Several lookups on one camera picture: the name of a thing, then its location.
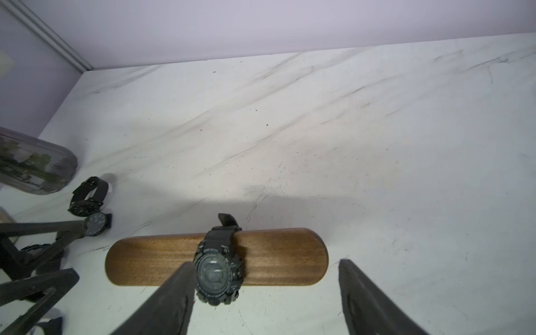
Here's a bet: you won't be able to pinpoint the black watch dark dial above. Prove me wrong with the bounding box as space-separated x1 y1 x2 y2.
68 177 109 218

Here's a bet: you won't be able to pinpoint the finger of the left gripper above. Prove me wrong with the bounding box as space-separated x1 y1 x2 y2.
1 221 85 281
1 269 80 334

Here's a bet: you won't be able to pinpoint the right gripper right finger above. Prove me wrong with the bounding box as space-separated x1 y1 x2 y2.
339 259 427 334

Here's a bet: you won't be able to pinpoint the chunky black digital watch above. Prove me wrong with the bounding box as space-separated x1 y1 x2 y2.
193 213 244 307

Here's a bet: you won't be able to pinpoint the thin black silver-face watch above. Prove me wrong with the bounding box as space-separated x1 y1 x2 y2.
29 317 64 335

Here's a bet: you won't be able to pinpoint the black watch white markings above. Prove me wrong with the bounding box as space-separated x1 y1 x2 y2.
84 212 113 237

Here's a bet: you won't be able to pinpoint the purple glass vase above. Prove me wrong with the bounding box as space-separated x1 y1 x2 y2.
1 128 78 195

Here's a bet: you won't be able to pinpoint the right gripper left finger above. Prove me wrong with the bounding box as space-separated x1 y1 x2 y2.
113 262 197 334

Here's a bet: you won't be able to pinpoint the wooden watch stand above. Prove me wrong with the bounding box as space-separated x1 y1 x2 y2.
105 228 329 286

